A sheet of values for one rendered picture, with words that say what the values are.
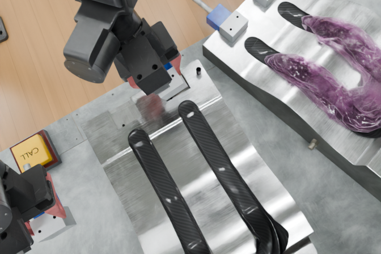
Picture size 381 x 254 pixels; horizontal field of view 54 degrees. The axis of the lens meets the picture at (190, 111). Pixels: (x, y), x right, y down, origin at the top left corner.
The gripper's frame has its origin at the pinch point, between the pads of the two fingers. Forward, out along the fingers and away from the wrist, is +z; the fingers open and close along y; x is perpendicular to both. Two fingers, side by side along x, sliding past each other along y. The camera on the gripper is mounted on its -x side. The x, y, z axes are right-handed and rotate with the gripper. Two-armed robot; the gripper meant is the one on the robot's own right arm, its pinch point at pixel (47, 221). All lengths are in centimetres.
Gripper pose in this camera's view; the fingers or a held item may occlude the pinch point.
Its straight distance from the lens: 67.3
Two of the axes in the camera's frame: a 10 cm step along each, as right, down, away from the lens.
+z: 2.8, 6.1, 7.4
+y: 8.6, -5.0, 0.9
